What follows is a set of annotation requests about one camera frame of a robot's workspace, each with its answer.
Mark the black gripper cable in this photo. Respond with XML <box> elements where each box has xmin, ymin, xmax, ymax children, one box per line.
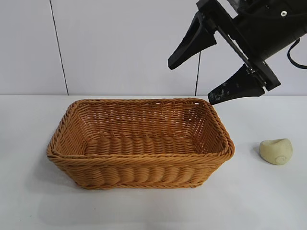
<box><xmin>287</xmin><ymin>37</ymin><xmax>307</xmax><ymax>69</ymax></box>

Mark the pale yellow egg yolk pastry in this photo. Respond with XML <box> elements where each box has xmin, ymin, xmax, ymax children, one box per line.
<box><xmin>259</xmin><ymin>138</ymin><xmax>294</xmax><ymax>165</ymax></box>

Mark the brown wicker basket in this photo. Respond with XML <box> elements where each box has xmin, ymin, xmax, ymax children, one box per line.
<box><xmin>46</xmin><ymin>97</ymin><xmax>236</xmax><ymax>190</ymax></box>

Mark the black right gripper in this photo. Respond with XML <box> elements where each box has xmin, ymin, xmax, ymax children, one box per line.
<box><xmin>167</xmin><ymin>0</ymin><xmax>307</xmax><ymax>105</ymax></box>

